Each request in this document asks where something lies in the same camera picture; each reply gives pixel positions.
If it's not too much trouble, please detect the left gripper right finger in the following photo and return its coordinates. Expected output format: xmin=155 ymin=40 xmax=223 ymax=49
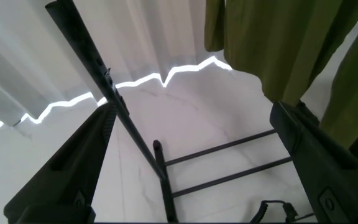
xmin=269 ymin=101 xmax=358 ymax=223

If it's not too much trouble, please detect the white curtain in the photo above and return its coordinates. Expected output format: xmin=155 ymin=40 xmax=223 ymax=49
xmin=0 ymin=0 xmax=233 ymax=137

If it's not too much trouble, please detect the black cable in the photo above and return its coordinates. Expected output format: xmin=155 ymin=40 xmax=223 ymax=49
xmin=249 ymin=200 xmax=316 ymax=223

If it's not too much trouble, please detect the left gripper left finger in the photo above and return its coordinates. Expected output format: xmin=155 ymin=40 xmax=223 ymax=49
xmin=3 ymin=102 xmax=118 ymax=223

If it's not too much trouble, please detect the green printed shirt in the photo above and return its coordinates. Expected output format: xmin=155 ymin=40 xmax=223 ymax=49
xmin=204 ymin=0 xmax=358 ymax=149

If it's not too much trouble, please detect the black clothes rack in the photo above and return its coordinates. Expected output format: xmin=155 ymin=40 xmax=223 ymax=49
xmin=45 ymin=0 xmax=358 ymax=223

